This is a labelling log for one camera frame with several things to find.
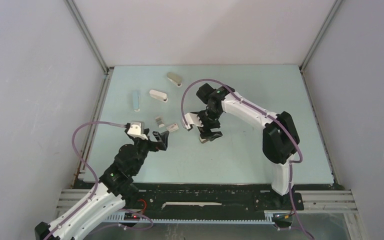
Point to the white stapler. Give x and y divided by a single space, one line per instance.
158 95

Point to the beige brown stapler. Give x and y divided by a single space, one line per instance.
203 140

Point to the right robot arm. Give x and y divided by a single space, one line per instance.
279 134

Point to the left aluminium frame post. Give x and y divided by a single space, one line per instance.
87 35

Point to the light blue stapler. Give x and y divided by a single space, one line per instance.
136 100

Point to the olive green stapler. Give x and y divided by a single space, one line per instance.
175 79

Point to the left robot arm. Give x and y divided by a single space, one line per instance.
113 191

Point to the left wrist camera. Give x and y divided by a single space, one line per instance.
136 129

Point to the right aluminium frame post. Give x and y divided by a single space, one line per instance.
321 33

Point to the open staple tray box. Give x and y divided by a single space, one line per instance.
159 121

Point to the white staple box sleeve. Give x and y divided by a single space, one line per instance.
172 128

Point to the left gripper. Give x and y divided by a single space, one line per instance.
161 144

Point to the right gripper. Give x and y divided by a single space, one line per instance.
206 128

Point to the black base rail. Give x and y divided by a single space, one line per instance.
211 202

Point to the aluminium frame post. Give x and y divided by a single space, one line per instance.
321 33
87 35

